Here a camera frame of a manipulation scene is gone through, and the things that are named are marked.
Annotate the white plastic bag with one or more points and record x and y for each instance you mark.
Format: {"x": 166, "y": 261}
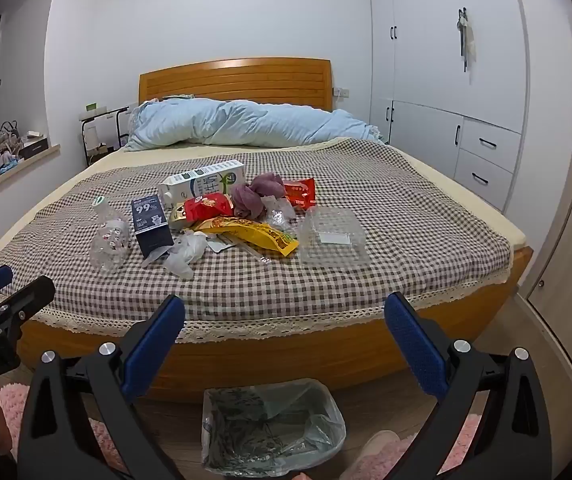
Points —
{"x": 156, "y": 256}

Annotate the small green box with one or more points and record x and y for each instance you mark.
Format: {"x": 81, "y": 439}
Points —
{"x": 95, "y": 107}

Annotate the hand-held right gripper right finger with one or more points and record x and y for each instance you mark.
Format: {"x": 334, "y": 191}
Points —
{"x": 413, "y": 345}

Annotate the pink fluffy fabric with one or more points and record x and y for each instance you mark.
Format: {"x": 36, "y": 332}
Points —
{"x": 463, "y": 435}
{"x": 8, "y": 410}

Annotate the clear plastic bag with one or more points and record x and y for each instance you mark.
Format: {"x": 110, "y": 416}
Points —
{"x": 111, "y": 240}

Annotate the purple cloth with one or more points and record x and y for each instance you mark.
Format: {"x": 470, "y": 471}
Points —
{"x": 251, "y": 195}

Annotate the clear plastic container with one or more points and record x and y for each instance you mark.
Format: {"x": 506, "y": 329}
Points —
{"x": 333, "y": 240}

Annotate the white hanging pouch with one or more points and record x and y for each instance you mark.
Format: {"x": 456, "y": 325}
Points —
{"x": 467, "y": 42}

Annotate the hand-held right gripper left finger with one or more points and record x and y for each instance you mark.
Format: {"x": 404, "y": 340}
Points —
{"x": 153, "y": 345}

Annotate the black metal side table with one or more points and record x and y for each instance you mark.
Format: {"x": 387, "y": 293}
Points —
{"x": 106, "y": 115}

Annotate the white green milk carton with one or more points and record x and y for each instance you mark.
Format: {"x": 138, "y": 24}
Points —
{"x": 201, "y": 182}

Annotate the white wall socket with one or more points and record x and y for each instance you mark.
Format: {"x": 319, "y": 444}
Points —
{"x": 341, "y": 92}

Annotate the white disposable plastic glove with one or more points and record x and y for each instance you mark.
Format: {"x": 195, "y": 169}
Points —
{"x": 186, "y": 255}

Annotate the light blue duvet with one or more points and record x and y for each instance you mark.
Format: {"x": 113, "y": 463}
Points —
{"x": 266, "y": 120}

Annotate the dark blue box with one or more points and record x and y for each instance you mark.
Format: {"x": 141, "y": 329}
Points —
{"x": 151, "y": 230}

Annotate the clear plastic wrap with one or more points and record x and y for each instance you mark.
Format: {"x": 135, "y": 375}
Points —
{"x": 278, "y": 215}

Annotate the black flat box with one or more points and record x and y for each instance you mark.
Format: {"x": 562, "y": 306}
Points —
{"x": 32, "y": 146}

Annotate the light wooden door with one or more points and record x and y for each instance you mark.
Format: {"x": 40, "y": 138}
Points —
{"x": 566, "y": 210}

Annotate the red yellow snack packet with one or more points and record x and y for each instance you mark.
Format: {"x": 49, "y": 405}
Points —
{"x": 211, "y": 207}

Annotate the gold sachet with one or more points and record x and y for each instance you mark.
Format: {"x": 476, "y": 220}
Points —
{"x": 177, "y": 215}

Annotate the white wardrobe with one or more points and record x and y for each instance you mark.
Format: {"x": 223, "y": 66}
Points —
{"x": 426, "y": 60}

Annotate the trash bin with plastic liner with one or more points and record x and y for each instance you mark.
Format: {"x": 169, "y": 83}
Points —
{"x": 266, "y": 425}

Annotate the yellow snack bag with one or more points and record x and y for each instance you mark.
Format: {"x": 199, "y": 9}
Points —
{"x": 261, "y": 235}

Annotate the clear plastic straw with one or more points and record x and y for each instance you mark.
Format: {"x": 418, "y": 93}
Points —
{"x": 256, "y": 254}

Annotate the red white snack packet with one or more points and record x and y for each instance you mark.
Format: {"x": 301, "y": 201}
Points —
{"x": 298, "y": 192}

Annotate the white printed sachet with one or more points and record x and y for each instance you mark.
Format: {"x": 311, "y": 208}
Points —
{"x": 218, "y": 245}

